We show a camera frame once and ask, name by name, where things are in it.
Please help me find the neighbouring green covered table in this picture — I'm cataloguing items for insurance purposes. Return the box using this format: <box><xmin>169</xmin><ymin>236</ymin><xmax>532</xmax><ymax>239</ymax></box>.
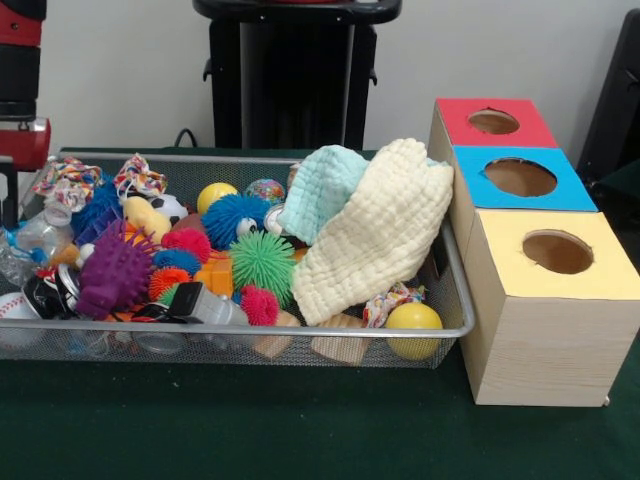
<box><xmin>589</xmin><ymin>164</ymin><xmax>640</xmax><ymax>234</ymax></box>

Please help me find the large yellow ball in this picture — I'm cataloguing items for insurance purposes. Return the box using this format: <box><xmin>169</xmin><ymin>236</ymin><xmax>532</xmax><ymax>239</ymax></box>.
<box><xmin>384</xmin><ymin>301</ymin><xmax>445</xmax><ymax>361</ymax></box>

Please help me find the black chair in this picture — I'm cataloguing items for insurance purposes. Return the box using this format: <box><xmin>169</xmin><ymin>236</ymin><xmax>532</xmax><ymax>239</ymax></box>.
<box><xmin>577</xmin><ymin>8</ymin><xmax>640</xmax><ymax>174</ymax></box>

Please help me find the crushed black can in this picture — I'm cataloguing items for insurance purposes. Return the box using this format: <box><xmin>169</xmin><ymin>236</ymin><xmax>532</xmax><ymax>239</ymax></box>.
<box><xmin>22</xmin><ymin>264</ymin><xmax>81</xmax><ymax>321</ymax></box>

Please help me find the cream waffle cloth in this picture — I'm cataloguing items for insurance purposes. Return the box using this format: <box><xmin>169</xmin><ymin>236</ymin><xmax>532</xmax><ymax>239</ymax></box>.
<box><xmin>292</xmin><ymin>137</ymin><xmax>455</xmax><ymax>326</ymax></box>

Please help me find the crumpled colourful printed wrapper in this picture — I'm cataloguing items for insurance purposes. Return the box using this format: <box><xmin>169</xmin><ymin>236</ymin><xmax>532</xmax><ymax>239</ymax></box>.
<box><xmin>113</xmin><ymin>153</ymin><xmax>169</xmax><ymax>201</ymax></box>
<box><xmin>33</xmin><ymin>157</ymin><xmax>105</xmax><ymax>212</ymax></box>

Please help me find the shallow wire mesh bin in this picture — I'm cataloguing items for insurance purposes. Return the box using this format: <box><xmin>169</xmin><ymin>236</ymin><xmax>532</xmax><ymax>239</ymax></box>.
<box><xmin>0</xmin><ymin>153</ymin><xmax>476</xmax><ymax>370</ymax></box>

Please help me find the white baseball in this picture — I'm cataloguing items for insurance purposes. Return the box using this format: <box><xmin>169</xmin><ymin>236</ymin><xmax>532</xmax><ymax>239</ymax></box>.
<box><xmin>0</xmin><ymin>292</ymin><xmax>44</xmax><ymax>350</ymax></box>

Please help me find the dark green table cloth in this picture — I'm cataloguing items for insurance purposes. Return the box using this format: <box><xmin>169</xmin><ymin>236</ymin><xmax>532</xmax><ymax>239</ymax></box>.
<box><xmin>0</xmin><ymin>145</ymin><xmax>640</xmax><ymax>480</ymax></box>

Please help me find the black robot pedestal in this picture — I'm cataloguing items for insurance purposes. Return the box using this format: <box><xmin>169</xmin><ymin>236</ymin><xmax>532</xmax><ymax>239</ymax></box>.
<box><xmin>192</xmin><ymin>0</ymin><xmax>404</xmax><ymax>150</ymax></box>

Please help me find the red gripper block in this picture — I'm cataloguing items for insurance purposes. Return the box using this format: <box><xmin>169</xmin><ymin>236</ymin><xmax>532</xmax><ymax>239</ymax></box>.
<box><xmin>0</xmin><ymin>117</ymin><xmax>52</xmax><ymax>227</ymax></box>

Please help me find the plain green spiky ball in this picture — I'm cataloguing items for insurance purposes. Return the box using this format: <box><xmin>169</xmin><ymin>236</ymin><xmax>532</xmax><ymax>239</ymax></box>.
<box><xmin>228</xmin><ymin>230</ymin><xmax>299</xmax><ymax>309</ymax></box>

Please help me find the light blue waffle cloth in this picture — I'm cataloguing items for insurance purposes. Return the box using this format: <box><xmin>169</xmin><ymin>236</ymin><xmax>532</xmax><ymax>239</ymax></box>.
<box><xmin>277</xmin><ymin>144</ymin><xmax>450</xmax><ymax>246</ymax></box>

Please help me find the purple spiky rubber toy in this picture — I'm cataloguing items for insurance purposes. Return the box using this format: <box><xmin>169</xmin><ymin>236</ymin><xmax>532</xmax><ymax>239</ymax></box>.
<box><xmin>74</xmin><ymin>218</ymin><xmax>161</xmax><ymax>319</ymax></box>

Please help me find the wooden box with three holes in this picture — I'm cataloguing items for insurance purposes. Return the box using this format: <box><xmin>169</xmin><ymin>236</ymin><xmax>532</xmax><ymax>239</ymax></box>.
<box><xmin>426</xmin><ymin>97</ymin><xmax>640</xmax><ymax>407</ymax></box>

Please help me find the blue spiky ball with eyes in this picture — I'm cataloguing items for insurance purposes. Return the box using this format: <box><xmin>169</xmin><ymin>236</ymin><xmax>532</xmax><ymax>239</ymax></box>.
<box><xmin>201</xmin><ymin>192</ymin><xmax>274</xmax><ymax>251</ymax></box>

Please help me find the clear plastic bottle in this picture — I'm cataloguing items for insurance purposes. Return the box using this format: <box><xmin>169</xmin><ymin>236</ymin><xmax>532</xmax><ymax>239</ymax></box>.
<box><xmin>0</xmin><ymin>203</ymin><xmax>76</xmax><ymax>287</ymax></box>

